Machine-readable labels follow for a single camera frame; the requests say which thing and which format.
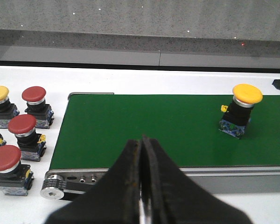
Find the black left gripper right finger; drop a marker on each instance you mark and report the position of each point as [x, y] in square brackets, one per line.
[171, 197]

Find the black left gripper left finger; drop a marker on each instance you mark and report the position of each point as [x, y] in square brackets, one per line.
[114, 199]

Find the yellow mushroom push button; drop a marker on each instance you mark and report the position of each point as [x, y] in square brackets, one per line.
[237, 114]

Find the conveyor end roller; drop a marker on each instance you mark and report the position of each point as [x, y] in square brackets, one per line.
[53, 189]

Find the green conveyor belt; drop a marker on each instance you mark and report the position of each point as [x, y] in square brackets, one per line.
[95, 129]

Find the red push button middle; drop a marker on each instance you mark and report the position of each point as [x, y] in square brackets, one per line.
[31, 143]

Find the red push button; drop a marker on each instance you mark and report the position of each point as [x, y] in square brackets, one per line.
[15, 178]
[31, 143]
[37, 106]

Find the red push button front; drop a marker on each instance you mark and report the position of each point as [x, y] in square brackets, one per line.
[15, 178]

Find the red push button back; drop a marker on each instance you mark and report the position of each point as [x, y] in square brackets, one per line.
[37, 106]

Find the yellow push button far left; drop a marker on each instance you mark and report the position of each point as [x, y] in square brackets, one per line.
[8, 110]

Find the grey stone slab left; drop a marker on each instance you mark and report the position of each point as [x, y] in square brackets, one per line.
[202, 26]

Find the aluminium conveyor side rail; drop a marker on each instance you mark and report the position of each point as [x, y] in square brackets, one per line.
[216, 180]

